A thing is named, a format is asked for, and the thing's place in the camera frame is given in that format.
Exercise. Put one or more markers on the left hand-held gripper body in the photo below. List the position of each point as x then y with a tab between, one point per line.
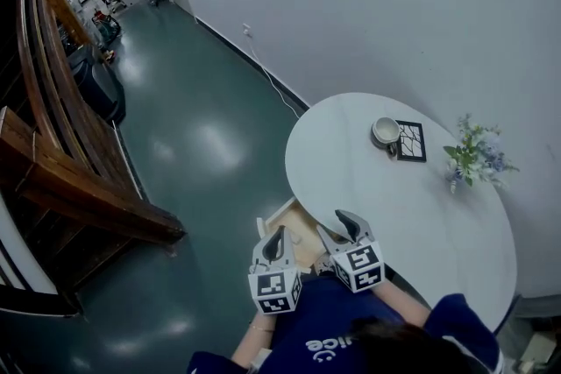
274	289

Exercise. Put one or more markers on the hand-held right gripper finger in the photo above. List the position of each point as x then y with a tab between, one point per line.
361	227
331	243

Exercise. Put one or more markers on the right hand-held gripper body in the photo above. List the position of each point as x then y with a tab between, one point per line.
359	265

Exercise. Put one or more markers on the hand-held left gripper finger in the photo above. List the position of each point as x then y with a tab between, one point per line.
265	251
288	251

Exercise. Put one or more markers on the person's left forearm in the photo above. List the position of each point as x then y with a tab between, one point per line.
254	341

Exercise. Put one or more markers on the person's right forearm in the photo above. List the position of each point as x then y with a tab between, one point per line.
401	304

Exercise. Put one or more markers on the white oval desk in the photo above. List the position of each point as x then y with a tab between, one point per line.
372	197

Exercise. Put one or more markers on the navy blue shirt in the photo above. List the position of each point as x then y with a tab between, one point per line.
315	319

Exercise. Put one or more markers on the cream cup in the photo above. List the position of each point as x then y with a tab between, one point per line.
385	130

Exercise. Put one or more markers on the flower bouquet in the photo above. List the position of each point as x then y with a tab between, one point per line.
477	153

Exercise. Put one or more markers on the grey storage shelf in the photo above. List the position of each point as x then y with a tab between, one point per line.
532	337

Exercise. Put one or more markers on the dark grey trash bin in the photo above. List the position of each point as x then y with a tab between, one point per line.
98	87

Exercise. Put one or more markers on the wooden stair balustrade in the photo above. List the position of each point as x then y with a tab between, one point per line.
57	144

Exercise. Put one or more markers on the small supply cart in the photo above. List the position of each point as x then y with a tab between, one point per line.
105	26

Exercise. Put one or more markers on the black picture frame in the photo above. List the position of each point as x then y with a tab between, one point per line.
412	142

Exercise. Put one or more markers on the white wall socket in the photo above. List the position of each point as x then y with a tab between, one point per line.
246	29

